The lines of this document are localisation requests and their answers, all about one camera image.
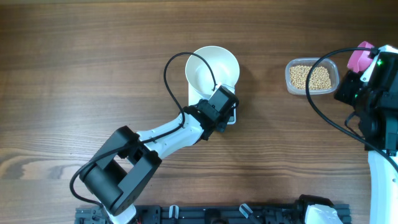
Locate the pile of soybeans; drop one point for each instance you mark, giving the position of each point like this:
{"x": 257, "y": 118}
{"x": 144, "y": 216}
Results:
{"x": 319, "y": 80}

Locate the pink plastic scoop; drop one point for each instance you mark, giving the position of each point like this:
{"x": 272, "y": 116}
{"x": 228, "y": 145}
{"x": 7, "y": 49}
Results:
{"x": 359, "y": 61}

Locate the white digital kitchen scale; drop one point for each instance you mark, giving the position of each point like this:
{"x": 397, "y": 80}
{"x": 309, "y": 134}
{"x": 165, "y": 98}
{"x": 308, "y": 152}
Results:
{"x": 194, "y": 97}

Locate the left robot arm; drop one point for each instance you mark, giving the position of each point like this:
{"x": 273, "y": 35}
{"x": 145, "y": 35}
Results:
{"x": 123, "y": 166}

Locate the clear plastic container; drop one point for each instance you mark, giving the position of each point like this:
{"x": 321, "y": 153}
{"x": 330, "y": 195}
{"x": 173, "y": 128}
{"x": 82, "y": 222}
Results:
{"x": 327, "y": 63}

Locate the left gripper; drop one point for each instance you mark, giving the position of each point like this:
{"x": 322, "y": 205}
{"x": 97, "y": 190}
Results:
{"x": 223, "y": 124}

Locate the white bowl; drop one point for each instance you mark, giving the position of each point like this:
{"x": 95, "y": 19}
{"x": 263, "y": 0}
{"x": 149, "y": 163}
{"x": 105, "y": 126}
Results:
{"x": 220, "y": 68}

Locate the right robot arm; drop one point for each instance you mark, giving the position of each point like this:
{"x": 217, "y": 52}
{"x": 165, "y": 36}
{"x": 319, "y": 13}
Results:
{"x": 370, "y": 87}

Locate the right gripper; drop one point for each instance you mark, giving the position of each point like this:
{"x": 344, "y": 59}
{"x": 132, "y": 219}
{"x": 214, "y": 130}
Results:
{"x": 350, "y": 79}

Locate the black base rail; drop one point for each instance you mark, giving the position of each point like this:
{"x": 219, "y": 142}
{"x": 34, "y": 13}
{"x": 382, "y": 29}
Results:
{"x": 190, "y": 215}

